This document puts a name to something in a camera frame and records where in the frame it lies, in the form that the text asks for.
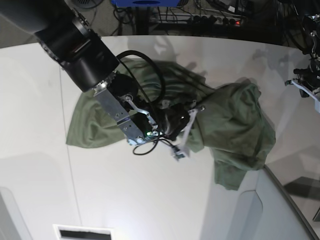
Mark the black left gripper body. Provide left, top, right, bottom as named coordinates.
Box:
left=293, top=62, right=320, bottom=97

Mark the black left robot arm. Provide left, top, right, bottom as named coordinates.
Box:
left=292, top=0, right=320, bottom=98

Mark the black power strip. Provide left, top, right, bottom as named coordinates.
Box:
left=157, top=12, right=245, bottom=27

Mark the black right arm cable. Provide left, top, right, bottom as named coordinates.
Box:
left=116, top=49, right=176, bottom=156

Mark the blue box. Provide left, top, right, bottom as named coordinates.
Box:
left=111, top=0, right=189, bottom=8

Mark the green t-shirt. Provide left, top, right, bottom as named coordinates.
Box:
left=66, top=60, right=276, bottom=191

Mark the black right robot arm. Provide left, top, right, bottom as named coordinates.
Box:
left=0, top=0, right=192, bottom=146

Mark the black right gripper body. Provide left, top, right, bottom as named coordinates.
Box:
left=159, top=99, right=197, bottom=140

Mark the black table post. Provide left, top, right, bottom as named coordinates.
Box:
left=135, top=7, right=150, bottom=36

